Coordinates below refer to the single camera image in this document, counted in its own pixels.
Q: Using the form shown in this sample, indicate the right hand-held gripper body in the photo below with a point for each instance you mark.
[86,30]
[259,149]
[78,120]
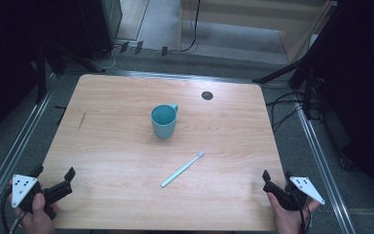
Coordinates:
[297,193]

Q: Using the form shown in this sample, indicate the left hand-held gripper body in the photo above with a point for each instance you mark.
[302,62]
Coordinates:
[24,190]

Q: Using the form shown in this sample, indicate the person's right hand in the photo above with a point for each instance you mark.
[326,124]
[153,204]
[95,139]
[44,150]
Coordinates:
[289,219]

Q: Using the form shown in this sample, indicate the person's left hand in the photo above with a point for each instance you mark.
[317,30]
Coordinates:
[39,214]

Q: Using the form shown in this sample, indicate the light blue toothbrush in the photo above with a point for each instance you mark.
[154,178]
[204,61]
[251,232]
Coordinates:
[181,169]

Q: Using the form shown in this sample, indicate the black stand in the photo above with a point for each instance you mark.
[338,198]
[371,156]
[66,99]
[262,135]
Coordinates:
[306,84]
[40,74]

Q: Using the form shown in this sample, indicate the round black table grommet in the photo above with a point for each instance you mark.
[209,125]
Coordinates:
[207,95]

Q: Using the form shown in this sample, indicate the teal cup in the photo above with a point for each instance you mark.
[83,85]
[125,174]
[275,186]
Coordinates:
[164,121]

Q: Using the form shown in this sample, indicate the dark curtain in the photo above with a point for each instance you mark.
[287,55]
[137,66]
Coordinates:
[363,81]

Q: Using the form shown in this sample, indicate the black cabinet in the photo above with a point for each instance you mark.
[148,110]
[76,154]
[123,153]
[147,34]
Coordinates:
[99,24]

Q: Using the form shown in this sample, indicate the metal floor rail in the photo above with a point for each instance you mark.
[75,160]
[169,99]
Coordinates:
[11,159]
[324,169]

